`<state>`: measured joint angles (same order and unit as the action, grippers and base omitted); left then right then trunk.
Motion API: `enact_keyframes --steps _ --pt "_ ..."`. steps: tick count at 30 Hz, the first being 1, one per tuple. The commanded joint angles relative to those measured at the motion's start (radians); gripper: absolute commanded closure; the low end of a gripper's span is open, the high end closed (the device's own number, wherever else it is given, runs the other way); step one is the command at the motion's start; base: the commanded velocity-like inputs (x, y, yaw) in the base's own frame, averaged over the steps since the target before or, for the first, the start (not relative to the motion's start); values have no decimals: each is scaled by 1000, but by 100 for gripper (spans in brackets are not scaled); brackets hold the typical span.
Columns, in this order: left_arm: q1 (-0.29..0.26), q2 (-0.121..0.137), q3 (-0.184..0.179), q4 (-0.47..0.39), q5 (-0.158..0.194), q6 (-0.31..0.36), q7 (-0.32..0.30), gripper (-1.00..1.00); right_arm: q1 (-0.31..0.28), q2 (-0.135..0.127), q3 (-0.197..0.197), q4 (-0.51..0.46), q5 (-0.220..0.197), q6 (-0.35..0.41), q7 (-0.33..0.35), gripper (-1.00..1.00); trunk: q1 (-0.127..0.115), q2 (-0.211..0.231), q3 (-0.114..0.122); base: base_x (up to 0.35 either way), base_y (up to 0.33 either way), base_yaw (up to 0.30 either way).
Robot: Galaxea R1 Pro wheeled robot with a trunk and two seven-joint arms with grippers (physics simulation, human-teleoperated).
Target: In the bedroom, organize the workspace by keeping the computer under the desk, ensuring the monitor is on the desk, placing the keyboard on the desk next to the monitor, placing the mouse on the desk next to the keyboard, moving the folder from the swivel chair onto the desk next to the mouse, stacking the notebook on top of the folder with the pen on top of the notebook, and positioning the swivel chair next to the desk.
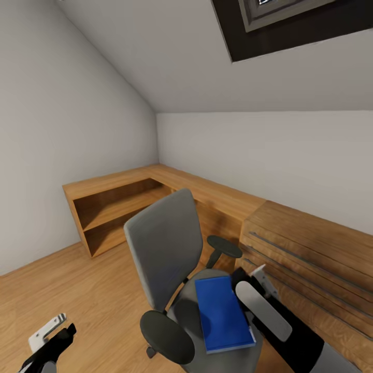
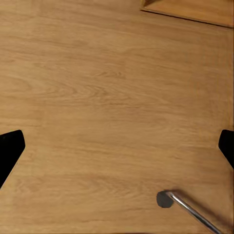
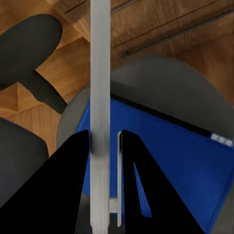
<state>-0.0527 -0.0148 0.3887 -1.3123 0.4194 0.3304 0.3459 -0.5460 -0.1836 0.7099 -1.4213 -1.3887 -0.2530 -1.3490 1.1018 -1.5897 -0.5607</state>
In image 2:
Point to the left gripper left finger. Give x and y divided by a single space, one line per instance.
12 145

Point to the swivel chair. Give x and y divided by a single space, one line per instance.
165 200

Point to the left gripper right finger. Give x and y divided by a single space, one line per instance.
226 145

